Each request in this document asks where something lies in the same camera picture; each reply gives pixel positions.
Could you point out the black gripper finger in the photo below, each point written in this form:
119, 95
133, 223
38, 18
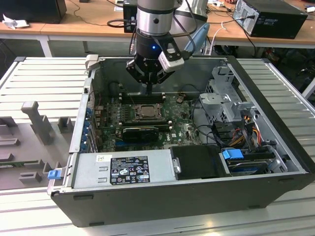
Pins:
136, 73
160, 77

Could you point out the grey power supply unit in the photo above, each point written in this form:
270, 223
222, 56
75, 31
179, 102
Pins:
86, 169

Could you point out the black computer tower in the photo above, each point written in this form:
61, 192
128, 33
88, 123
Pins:
280, 23

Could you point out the small black box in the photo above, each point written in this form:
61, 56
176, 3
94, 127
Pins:
128, 14

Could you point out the large black box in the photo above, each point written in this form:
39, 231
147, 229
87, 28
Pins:
32, 11

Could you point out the silver drive cage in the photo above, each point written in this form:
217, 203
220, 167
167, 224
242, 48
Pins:
216, 100

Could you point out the grey parts rack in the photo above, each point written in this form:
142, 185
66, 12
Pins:
37, 147

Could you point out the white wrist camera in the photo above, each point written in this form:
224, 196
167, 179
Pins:
172, 61

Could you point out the RAM slot white latches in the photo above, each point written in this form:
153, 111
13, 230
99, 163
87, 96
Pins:
158, 93
158, 98

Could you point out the black graphics card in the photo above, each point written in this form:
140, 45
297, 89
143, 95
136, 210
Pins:
140, 134

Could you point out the green motherboard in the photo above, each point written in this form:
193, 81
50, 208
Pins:
177, 127

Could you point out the pale blue teach pendant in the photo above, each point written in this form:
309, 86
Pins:
200, 37

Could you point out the RAM slot black latches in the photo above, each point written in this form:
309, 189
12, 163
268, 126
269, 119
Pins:
158, 101
158, 96

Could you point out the crumpled white paper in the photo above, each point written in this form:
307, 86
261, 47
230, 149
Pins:
14, 23

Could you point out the open black PC case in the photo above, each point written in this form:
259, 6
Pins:
147, 209

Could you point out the blue card retainer clip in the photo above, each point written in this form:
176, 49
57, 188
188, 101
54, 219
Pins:
86, 129
84, 144
87, 112

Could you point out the round coin battery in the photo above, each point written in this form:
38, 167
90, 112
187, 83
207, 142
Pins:
179, 99

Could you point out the blue release latch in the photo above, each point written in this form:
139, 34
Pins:
54, 175

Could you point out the grey plastic latch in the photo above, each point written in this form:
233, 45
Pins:
91, 61

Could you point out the black plastic shroud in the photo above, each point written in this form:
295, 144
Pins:
197, 162

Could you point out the hard disk blue carrier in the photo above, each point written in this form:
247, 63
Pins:
232, 155

